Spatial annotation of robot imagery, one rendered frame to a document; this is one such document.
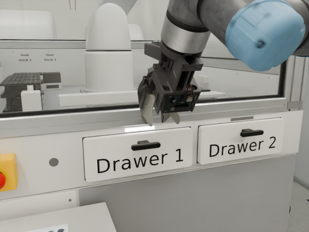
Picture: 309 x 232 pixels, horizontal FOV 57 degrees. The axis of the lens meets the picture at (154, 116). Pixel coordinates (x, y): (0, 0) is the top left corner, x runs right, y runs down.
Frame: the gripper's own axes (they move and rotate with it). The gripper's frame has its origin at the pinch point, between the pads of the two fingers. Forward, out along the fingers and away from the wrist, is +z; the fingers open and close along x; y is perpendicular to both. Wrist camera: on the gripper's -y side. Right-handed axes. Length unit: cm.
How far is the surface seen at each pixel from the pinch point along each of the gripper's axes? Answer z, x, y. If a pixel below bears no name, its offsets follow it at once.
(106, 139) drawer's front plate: 11.2, -8.9, -3.5
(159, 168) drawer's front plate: 19.0, 4.9, 2.1
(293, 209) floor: 129, 138, -11
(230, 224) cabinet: 40, 30, 14
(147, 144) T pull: 10.2, 0.3, 0.2
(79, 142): 12.7, -15.3, -4.6
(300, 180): 142, 174, -36
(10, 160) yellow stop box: 11.0, -29.9, -0.4
